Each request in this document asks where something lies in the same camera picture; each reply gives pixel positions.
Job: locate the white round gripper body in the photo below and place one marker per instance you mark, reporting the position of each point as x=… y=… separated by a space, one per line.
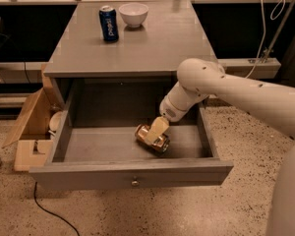
x=170 y=110

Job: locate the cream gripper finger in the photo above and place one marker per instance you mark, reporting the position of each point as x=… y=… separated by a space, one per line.
x=157 y=128

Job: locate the crushed orange soda can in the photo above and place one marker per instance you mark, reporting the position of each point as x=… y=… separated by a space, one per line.
x=160 y=145

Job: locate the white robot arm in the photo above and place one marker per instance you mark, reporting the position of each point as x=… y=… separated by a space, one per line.
x=270 y=103

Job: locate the grey drawer cabinet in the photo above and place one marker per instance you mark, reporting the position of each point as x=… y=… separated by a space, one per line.
x=139 y=67

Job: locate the round metal drawer knob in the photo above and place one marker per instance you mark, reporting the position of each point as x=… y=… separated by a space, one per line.
x=135 y=182

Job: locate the open grey top drawer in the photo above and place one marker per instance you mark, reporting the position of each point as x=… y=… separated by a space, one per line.
x=94 y=149

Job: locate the blue Pepsi can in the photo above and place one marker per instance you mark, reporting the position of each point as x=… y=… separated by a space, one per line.
x=108 y=21

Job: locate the white ceramic bowl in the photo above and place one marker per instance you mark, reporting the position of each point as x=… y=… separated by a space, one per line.
x=133 y=14

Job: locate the white plate in box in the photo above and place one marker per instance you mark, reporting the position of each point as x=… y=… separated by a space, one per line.
x=54 y=123

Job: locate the open cardboard box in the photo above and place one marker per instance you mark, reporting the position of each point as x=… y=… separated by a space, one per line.
x=30 y=131

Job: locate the grey metal stand pole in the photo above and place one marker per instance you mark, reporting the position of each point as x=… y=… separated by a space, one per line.
x=284 y=7

